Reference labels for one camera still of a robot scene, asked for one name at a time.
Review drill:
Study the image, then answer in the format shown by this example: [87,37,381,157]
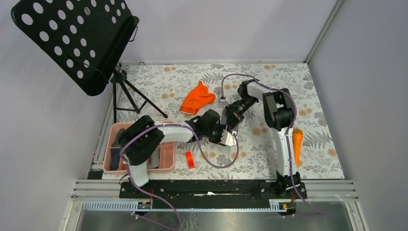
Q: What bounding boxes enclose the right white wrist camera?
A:
[219,96,230,103]

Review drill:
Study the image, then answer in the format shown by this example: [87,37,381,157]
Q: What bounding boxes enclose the striped dark rolled cloth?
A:
[111,129,125,147]

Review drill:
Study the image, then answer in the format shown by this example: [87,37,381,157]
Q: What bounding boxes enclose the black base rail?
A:
[119,180,307,209]

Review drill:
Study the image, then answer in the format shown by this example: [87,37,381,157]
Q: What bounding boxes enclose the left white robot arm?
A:
[118,110,237,198]

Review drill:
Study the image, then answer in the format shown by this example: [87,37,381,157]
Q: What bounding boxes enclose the black perforated music stand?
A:
[10,0,168,123]

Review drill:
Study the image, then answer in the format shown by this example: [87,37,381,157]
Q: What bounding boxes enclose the blue rolled cloth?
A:
[110,148,121,171]

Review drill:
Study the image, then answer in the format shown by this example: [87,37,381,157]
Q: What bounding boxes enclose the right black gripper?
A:
[225,96,257,130]

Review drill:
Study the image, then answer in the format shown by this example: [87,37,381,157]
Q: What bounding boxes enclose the orange underwear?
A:
[179,81,216,115]

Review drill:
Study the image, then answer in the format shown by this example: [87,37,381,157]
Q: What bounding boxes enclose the grey rolled cloth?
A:
[147,153,160,169]

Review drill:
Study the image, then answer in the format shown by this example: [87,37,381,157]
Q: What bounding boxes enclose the grey striped underwear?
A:
[221,106,240,135]

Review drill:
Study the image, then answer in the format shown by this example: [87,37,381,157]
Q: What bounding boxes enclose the floral tablecloth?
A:
[122,63,344,180]

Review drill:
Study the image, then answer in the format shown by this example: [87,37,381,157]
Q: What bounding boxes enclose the pink divided storage tray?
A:
[103,123,175,175]

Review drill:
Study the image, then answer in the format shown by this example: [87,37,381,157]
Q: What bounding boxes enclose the small red block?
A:
[185,152,195,169]

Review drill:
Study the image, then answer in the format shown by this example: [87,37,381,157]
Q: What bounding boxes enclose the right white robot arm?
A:
[224,80,301,198]

